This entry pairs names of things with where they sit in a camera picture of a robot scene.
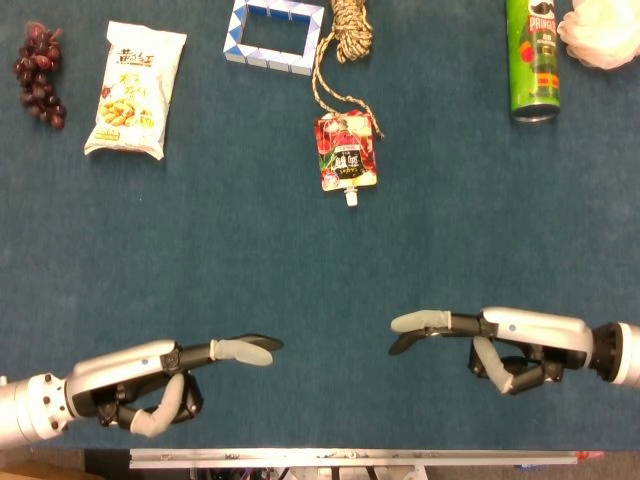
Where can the white snack bag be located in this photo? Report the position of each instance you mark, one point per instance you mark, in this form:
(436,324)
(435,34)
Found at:
(135,90)

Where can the dark red grape bunch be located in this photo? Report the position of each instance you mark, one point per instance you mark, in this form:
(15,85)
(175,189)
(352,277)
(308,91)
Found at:
(37,75)

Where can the blue white snake puzzle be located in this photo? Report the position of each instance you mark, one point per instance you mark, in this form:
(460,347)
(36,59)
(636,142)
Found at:
(270,62)

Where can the blue felt table mat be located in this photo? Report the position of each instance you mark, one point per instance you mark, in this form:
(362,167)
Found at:
(320,260)

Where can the green Pringles can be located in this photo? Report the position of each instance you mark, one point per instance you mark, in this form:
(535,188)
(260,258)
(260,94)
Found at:
(532,65)

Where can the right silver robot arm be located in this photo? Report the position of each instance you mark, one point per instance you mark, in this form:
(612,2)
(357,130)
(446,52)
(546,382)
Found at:
(622,352)

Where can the pale pink bath loofah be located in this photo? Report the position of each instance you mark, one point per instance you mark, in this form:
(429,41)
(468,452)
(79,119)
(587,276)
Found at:
(600,35)

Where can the red spouted drink pouch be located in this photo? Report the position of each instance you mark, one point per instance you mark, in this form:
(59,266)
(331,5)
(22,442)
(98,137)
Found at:
(345,150)

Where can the aluminium table edge rail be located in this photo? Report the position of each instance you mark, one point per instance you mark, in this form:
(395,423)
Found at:
(350,457)

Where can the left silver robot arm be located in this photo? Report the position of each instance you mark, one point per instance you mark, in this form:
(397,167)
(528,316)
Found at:
(30,412)

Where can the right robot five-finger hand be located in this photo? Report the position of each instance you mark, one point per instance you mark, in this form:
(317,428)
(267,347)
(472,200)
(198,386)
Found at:
(540,330)

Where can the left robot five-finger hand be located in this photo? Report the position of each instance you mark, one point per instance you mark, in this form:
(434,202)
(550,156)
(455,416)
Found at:
(125,367)

